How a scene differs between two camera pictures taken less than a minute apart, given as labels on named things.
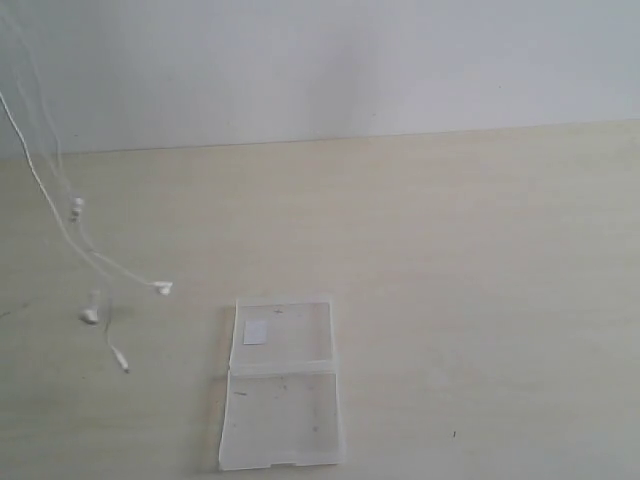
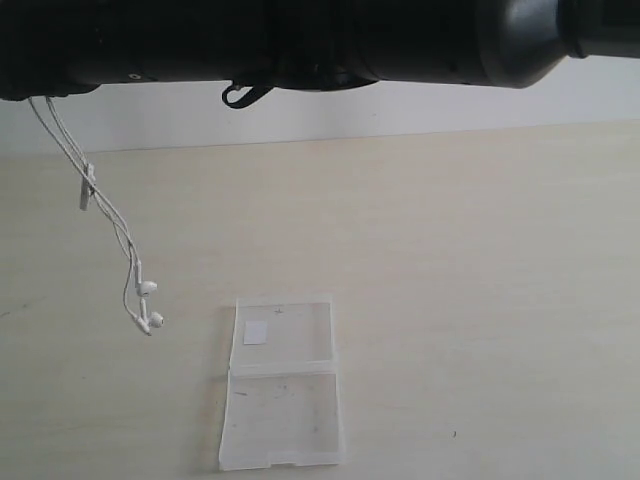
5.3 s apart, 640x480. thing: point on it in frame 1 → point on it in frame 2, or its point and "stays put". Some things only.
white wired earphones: (90, 313) → (137, 289)
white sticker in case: (255, 332) stays put
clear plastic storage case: (281, 405) stays put
